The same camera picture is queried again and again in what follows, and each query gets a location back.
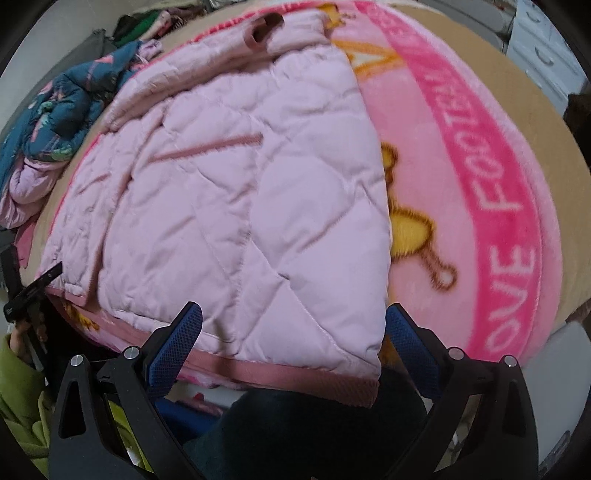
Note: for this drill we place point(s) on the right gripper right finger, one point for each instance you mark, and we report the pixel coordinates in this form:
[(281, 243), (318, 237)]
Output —
[(502, 442)]

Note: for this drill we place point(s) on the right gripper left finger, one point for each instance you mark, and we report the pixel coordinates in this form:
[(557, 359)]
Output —
[(85, 442)]

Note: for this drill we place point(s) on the pink quilted jacket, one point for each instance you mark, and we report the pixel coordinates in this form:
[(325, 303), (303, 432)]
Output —
[(241, 172)]

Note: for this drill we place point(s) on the green sleeve forearm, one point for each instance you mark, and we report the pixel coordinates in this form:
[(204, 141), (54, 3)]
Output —
[(25, 407)]

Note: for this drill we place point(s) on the pile of folded clothes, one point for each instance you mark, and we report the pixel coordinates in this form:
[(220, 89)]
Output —
[(156, 20)]

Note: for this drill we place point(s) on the person's left hand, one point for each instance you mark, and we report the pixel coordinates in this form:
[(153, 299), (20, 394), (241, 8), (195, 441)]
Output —
[(17, 355)]

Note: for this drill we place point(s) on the navy flamingo print duvet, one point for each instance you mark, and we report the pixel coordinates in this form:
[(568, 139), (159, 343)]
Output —
[(55, 123)]

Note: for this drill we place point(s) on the tan bed sheet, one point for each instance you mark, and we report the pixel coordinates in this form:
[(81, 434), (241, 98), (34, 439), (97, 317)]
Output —
[(531, 101)]

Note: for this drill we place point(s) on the white drawer cabinet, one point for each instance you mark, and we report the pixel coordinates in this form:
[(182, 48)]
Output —
[(538, 48)]

